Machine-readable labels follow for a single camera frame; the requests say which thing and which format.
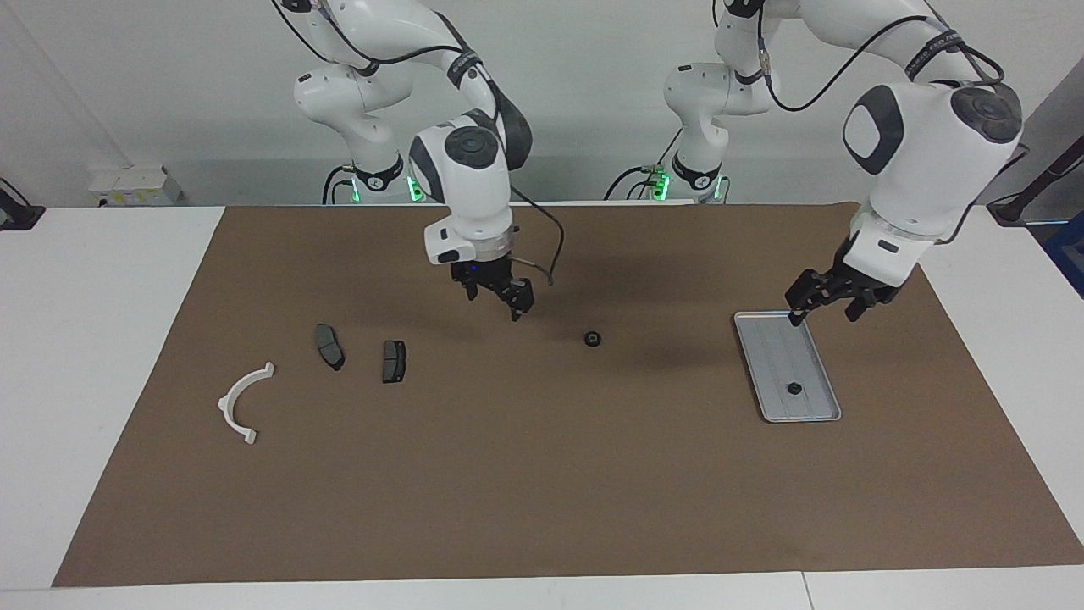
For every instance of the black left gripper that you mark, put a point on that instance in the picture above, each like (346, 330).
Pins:
(834, 284)

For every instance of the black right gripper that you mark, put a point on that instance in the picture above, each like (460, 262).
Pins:
(491, 273)

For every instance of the black flanged bearing gear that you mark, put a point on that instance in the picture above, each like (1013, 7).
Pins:
(593, 339)

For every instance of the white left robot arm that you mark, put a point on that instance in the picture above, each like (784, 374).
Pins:
(923, 161)

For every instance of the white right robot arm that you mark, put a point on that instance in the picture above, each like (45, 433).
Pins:
(474, 186)

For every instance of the silver metal tray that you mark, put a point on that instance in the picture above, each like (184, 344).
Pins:
(783, 356)

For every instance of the rectangular dark brake pad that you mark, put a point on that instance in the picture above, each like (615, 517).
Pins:
(394, 361)

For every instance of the curved dark brake pad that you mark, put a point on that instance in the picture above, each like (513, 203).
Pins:
(329, 346)

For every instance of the brown table mat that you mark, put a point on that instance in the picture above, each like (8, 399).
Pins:
(542, 474)

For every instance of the black angled stand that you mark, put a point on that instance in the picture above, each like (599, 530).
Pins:
(1029, 196)

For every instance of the blue crate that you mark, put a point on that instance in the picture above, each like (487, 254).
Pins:
(1069, 254)

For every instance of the white power strip box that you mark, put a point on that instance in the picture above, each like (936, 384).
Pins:
(135, 185)

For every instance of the black clamp stand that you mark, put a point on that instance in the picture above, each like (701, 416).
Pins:
(19, 213)

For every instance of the white curved plastic bracket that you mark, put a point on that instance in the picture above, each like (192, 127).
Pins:
(227, 402)

